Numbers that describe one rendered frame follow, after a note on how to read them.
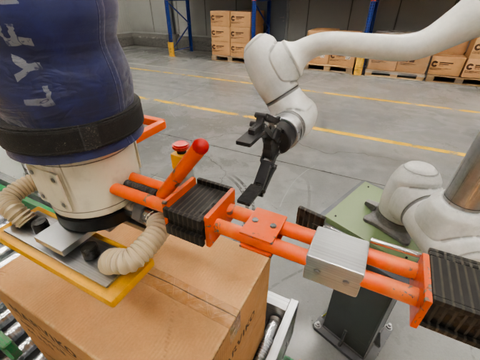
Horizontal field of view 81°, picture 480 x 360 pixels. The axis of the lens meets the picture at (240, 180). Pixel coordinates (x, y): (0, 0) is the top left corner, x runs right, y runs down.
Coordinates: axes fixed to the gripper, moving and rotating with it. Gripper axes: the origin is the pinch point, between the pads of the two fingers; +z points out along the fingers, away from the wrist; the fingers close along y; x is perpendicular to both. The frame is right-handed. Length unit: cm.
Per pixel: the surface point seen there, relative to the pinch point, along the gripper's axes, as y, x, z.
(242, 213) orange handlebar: -1.3, -5.8, 12.8
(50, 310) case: 28, 33, 30
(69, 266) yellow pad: 9.7, 20.5, 27.3
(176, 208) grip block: -2.4, 3.1, 17.5
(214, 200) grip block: -2.3, -0.9, 12.9
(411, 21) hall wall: 23, -33, -831
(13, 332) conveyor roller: 69, 75, 32
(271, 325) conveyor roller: 69, -5, -12
